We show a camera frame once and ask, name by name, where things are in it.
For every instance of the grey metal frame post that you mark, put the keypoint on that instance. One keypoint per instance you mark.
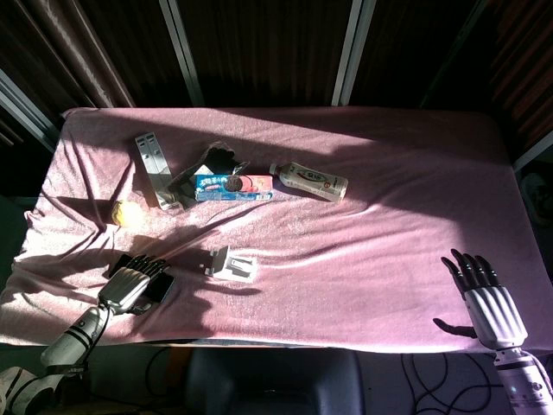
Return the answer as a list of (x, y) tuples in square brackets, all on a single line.
[(181, 52), (352, 52)]

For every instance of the black chair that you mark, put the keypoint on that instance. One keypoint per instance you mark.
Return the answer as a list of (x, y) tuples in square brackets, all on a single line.
[(276, 380)]

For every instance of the black plastic item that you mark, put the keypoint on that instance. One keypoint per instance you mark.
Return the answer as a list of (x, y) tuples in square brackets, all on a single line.
[(219, 159)]

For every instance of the white folding phone stand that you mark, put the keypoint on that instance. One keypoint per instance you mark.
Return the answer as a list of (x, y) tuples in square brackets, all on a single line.
[(235, 268)]

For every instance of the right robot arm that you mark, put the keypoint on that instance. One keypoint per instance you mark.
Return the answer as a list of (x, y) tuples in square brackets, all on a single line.
[(525, 380)]

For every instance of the blue cookie box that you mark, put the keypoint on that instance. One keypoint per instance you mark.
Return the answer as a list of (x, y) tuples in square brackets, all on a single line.
[(233, 188)]

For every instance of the grey metal side rail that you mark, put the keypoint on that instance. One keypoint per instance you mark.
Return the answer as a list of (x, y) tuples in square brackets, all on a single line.
[(535, 151), (26, 112)]

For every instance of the yellow ball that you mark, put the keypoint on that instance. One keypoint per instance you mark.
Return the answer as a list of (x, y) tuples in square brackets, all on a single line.
[(129, 215)]

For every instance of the pink towel table cover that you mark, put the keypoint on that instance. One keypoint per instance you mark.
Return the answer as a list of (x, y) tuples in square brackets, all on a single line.
[(345, 259)]

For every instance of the white labelled drink bottle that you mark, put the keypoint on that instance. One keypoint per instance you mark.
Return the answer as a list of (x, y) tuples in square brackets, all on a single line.
[(311, 180)]

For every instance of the teal smartphone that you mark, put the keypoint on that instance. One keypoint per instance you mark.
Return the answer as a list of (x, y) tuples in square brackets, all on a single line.
[(162, 289)]

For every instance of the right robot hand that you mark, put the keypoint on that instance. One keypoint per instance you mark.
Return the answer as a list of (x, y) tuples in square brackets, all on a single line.
[(492, 307)]

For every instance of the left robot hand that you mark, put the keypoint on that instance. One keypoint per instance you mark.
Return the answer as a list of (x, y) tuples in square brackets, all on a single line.
[(123, 287)]

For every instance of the brown curtain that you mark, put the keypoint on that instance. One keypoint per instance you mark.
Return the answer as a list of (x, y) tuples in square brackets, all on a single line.
[(527, 56), (65, 47)]

